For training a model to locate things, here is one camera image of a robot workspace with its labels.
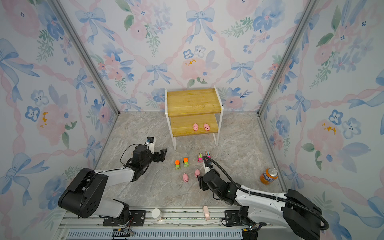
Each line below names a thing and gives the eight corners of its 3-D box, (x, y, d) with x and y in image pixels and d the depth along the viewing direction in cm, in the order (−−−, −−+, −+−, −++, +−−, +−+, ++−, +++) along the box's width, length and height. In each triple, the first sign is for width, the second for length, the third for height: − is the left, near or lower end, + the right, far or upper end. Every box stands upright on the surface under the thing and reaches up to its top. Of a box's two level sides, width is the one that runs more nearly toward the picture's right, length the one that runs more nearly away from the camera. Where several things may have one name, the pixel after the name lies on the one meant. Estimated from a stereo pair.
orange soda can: (260, 185, 87) (269, 178, 77) (258, 176, 90) (265, 167, 81) (271, 185, 87) (280, 178, 77) (268, 176, 90) (277, 167, 81)
